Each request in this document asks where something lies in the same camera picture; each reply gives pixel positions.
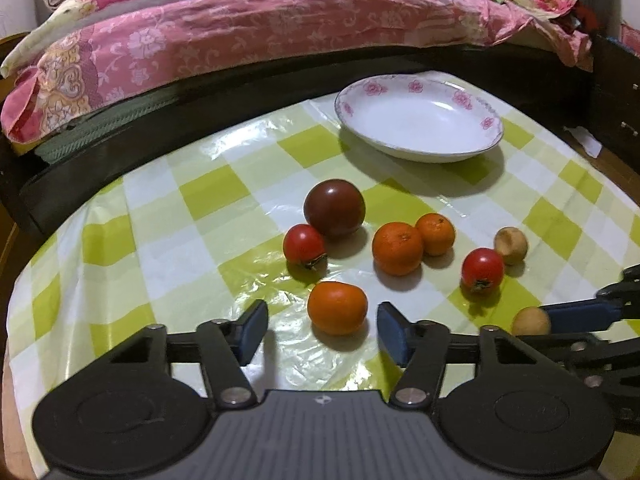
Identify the large orange mandarin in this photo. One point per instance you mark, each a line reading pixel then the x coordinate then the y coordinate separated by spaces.
pixel 397 248

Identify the black bed frame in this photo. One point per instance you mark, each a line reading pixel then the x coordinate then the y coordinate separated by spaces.
pixel 40 195

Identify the white floral rimmed plate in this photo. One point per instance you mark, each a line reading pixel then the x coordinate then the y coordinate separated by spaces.
pixel 418 118

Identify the large dark red tomato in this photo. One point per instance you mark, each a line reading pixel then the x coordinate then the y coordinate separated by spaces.
pixel 335 208

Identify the tan longan fruit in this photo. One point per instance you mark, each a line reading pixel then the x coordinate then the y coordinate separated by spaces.
pixel 511 244
pixel 531 321

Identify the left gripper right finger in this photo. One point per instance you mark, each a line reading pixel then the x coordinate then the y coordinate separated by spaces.
pixel 420 349

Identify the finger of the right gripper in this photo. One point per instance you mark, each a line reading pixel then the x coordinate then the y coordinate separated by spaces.
pixel 610 305

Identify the green white checkered tablecloth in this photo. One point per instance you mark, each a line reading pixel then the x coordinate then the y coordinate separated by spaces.
pixel 197 234

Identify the small orange mandarin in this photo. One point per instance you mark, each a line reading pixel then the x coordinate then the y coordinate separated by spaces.
pixel 438 234

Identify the small red tomato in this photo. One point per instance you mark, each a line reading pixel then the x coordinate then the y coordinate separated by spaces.
pixel 303 246
pixel 482 270

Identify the pink floral quilt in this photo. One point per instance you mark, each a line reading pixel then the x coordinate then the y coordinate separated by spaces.
pixel 92 54

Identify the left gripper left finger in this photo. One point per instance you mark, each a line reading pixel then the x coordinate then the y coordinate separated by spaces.
pixel 224 348

